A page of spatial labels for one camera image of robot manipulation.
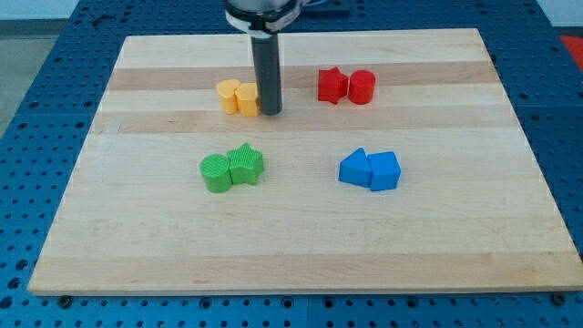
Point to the red star block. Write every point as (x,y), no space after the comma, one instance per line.
(332,85)

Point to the red cylinder block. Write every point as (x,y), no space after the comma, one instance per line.
(361,87)

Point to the green star block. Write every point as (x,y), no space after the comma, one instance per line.
(246,164)

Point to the green cylinder block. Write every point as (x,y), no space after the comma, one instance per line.
(215,171)

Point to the light wooden board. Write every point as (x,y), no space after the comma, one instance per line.
(471,212)

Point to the blue cube block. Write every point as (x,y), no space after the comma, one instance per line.
(386,171)

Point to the blue triangle block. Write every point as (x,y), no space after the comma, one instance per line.
(355,169)

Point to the blue perforated metal table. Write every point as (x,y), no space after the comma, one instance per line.
(41,144)

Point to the yellow pentagon block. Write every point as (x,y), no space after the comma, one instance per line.
(247,97)

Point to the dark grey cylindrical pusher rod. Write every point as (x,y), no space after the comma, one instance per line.
(267,68)

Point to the yellow heart block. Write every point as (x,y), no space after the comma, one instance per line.
(226,90)

